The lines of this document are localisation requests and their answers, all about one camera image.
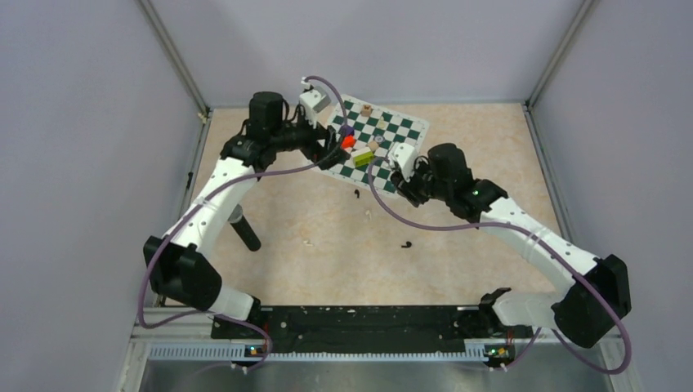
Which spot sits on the green white chessboard mat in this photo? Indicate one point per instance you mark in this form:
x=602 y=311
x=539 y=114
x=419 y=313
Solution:
x=401 y=128

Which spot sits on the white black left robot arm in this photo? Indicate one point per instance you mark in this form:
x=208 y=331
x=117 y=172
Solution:
x=178 y=264

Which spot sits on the red toy brick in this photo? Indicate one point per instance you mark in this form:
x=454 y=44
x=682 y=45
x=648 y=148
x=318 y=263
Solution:
x=348 y=142

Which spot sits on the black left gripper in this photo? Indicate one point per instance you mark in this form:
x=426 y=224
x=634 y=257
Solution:
x=318 y=133

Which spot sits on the purple toy brick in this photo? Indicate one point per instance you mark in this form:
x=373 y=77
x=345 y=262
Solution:
x=346 y=130

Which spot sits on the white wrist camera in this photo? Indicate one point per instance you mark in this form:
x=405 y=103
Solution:
x=313 y=99
x=401 y=158

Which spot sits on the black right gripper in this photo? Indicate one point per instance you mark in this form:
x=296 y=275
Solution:
x=406 y=188

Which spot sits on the brown wooden chess piece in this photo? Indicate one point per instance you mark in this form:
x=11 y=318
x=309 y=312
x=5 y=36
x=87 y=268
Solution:
x=366 y=110

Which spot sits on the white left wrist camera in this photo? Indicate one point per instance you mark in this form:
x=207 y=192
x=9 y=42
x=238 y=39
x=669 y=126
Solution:
x=313 y=99

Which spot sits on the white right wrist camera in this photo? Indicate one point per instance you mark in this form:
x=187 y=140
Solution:
x=401 y=158

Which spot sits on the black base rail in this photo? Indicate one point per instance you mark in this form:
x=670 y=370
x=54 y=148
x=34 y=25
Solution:
x=385 y=329

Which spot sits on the cream chess piece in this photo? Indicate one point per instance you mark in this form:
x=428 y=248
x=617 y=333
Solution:
x=382 y=124

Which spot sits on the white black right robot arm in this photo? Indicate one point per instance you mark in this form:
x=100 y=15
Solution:
x=590 y=293

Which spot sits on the green white toy brick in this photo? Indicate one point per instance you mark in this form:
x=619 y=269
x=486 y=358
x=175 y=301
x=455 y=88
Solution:
x=362 y=157

